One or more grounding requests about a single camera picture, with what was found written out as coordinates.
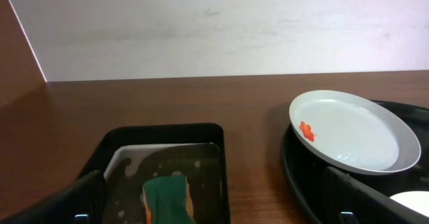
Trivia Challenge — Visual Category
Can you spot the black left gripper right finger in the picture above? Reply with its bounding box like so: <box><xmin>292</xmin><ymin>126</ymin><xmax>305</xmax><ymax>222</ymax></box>
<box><xmin>322</xmin><ymin>167</ymin><xmax>428</xmax><ymax>224</ymax></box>

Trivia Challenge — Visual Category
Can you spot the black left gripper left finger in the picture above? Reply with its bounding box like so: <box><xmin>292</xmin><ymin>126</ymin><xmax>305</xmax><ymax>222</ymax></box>
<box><xmin>1</xmin><ymin>170</ymin><xmax>107</xmax><ymax>224</ymax></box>

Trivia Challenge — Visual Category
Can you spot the white plate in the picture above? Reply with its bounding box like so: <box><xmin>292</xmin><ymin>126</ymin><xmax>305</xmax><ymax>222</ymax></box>
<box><xmin>390</xmin><ymin>191</ymin><xmax>429</xmax><ymax>217</ymax></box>

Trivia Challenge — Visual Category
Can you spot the grey-white plate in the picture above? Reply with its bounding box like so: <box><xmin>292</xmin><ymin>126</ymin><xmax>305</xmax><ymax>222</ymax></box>
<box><xmin>289</xmin><ymin>90</ymin><xmax>422</xmax><ymax>176</ymax></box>

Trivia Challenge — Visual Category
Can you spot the round black serving tray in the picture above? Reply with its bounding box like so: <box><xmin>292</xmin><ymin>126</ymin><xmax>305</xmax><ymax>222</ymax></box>
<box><xmin>281</xmin><ymin>101</ymin><xmax>428</xmax><ymax>223</ymax></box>

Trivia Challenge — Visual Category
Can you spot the black rectangular water tray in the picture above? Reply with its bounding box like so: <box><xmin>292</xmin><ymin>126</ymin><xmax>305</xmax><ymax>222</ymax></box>
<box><xmin>80</xmin><ymin>123</ymin><xmax>231</xmax><ymax>223</ymax></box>

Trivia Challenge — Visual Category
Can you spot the orange sauce stain on grey plate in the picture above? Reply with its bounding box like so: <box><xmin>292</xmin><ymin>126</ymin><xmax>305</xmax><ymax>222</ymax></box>
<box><xmin>299</xmin><ymin>121</ymin><xmax>316</xmax><ymax>142</ymax></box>

